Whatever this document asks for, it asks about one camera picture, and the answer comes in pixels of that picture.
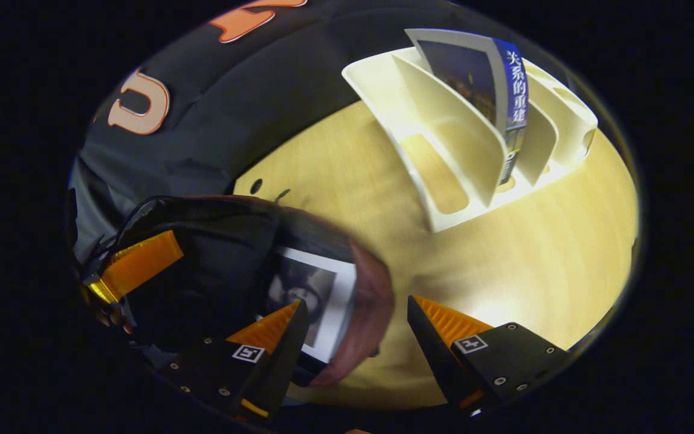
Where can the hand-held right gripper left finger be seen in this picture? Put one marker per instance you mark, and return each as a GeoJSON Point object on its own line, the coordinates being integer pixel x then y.
{"type": "Point", "coordinates": [284, 361]}

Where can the blue cover book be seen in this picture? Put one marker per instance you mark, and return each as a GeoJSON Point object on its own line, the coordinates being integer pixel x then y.
{"type": "Point", "coordinates": [473, 72]}

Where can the red-brown schoolbag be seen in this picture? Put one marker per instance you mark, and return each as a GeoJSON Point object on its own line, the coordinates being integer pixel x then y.
{"type": "Point", "coordinates": [214, 253]}

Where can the white bookshelf rack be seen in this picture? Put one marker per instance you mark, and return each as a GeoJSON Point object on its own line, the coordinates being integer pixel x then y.
{"type": "Point", "coordinates": [467, 150]}

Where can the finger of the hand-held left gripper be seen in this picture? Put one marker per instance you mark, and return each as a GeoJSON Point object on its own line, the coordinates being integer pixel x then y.
{"type": "Point", "coordinates": [139, 262]}

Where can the black backdrop cloth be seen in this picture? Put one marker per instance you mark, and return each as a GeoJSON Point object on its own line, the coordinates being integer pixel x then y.
{"type": "Point", "coordinates": [202, 90]}

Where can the grey portrait cover book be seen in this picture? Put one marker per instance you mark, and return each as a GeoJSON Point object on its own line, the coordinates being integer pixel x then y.
{"type": "Point", "coordinates": [338, 301]}

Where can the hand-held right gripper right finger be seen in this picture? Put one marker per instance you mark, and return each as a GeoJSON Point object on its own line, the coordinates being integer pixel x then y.
{"type": "Point", "coordinates": [434, 349]}

